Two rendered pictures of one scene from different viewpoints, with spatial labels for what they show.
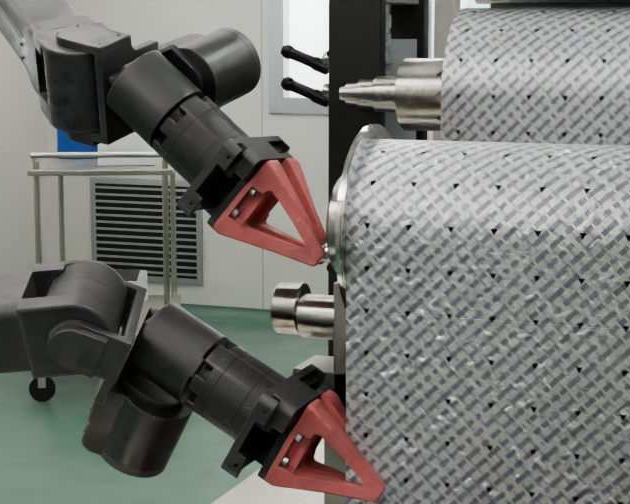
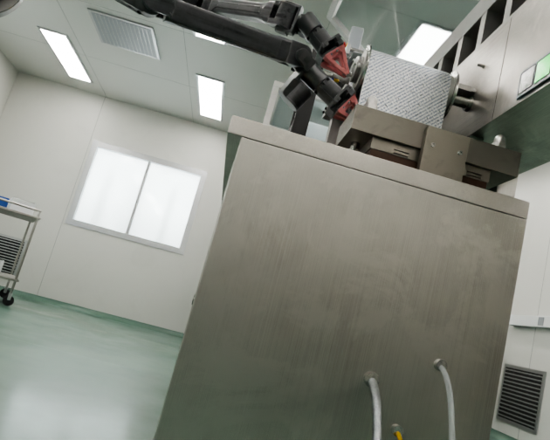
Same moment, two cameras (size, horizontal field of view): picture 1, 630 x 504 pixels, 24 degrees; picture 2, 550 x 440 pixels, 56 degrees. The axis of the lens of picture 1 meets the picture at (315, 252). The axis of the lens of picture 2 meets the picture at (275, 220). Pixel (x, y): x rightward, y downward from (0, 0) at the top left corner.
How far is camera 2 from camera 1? 1.08 m
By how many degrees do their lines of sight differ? 31
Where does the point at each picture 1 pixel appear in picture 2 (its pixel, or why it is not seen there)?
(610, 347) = (427, 101)
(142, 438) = (301, 94)
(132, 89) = (310, 17)
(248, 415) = (338, 92)
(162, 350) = (318, 71)
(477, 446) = not seen: hidden behind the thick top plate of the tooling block
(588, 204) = (426, 70)
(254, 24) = (70, 190)
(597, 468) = not seen: hidden behind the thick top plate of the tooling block
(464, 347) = (392, 93)
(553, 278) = (416, 83)
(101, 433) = (289, 90)
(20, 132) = not seen: outside the picture
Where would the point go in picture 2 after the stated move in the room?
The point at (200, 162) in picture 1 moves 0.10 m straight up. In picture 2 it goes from (325, 38) to (333, 7)
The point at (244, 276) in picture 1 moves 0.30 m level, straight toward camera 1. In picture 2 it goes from (33, 280) to (35, 282)
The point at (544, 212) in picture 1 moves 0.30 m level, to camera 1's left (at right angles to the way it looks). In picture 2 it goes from (416, 68) to (327, 17)
